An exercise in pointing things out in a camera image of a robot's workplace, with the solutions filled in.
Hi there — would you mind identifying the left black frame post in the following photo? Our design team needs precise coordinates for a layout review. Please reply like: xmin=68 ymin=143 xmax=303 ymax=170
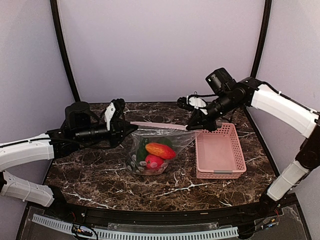
xmin=49 ymin=0 xmax=81 ymax=102

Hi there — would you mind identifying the green lime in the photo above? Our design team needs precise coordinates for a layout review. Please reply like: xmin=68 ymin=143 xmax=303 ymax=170
xmin=156 ymin=137 xmax=173 ymax=148

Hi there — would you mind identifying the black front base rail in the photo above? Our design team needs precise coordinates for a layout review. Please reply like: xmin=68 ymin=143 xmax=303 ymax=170
xmin=24 ymin=194 xmax=306 ymax=240

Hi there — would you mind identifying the red lychee bunch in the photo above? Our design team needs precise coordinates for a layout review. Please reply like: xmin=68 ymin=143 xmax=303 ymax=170
xmin=143 ymin=167 xmax=166 ymax=176

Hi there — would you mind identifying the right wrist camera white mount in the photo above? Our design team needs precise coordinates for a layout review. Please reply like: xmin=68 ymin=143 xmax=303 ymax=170
xmin=177 ymin=95 xmax=208 ymax=115

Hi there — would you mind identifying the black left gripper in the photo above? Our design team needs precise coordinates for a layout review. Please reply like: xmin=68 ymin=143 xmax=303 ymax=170
xmin=74 ymin=118 xmax=138 ymax=148

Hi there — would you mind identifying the pink perforated plastic basket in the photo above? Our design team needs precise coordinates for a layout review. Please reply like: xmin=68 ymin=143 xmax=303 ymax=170
xmin=195 ymin=122 xmax=247 ymax=180

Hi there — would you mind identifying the black frame post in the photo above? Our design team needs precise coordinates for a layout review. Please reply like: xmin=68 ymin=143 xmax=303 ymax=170
xmin=250 ymin=0 xmax=272 ymax=78
xmin=49 ymin=0 xmax=81 ymax=102

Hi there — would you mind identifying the red orange mango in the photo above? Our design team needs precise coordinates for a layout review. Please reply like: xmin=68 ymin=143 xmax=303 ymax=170
xmin=145 ymin=142 xmax=176 ymax=160

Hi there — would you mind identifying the clear zip top bag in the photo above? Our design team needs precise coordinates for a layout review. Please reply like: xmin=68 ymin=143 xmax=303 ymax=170
xmin=124 ymin=121 xmax=200 ymax=176

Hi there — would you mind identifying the green cucumber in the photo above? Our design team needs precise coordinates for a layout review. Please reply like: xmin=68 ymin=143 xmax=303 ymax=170
xmin=136 ymin=137 xmax=150 ymax=162

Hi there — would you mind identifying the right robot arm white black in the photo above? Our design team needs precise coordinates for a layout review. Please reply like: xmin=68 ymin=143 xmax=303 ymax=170
xmin=183 ymin=67 xmax=320 ymax=217

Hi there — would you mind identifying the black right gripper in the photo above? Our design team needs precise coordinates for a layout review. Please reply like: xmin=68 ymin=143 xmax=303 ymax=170
xmin=187 ymin=90 xmax=241 ymax=131

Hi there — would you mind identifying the right black frame post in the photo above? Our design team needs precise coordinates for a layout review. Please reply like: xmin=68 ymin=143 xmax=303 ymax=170
xmin=250 ymin=0 xmax=272 ymax=78

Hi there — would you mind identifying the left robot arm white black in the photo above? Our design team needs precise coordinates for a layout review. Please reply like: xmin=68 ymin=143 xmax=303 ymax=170
xmin=0 ymin=98 xmax=138 ymax=218

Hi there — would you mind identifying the white slotted cable duct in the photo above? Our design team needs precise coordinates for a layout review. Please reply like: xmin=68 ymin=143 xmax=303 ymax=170
xmin=31 ymin=214 xmax=239 ymax=240

